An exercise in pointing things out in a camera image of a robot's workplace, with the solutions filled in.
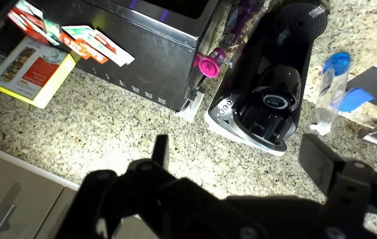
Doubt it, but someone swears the clear bottle with blue liquid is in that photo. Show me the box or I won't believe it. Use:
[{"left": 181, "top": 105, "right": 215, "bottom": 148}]
[{"left": 307, "top": 51, "right": 353, "bottom": 137}]

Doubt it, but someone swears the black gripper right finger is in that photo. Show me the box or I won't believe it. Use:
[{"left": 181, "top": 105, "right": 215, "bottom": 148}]
[{"left": 297, "top": 132, "right": 374, "bottom": 239}]

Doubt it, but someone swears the clear bag of snacks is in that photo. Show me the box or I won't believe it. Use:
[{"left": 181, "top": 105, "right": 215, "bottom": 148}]
[{"left": 212, "top": 0, "right": 273, "bottom": 68}]

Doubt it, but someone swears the blue cloth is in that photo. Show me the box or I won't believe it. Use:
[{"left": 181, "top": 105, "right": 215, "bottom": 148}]
[{"left": 337, "top": 87, "right": 375, "bottom": 114}]

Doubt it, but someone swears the black stainless microwave oven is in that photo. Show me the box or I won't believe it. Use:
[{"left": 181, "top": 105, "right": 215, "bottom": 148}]
[{"left": 27, "top": 0, "right": 221, "bottom": 113}]

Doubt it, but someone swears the orange packet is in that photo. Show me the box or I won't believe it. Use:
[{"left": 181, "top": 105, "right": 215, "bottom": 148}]
[{"left": 58, "top": 31, "right": 110, "bottom": 67}]

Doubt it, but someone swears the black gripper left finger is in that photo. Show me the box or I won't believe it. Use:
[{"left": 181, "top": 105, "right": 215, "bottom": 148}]
[{"left": 54, "top": 133, "right": 172, "bottom": 239}]

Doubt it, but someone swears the pink reusable coffee pod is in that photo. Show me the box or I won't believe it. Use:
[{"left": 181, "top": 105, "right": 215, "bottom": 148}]
[{"left": 192, "top": 49, "right": 228, "bottom": 80}]

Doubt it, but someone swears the black coffee maker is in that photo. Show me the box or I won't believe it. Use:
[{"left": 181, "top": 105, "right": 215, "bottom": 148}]
[{"left": 204, "top": 0, "right": 331, "bottom": 158}]

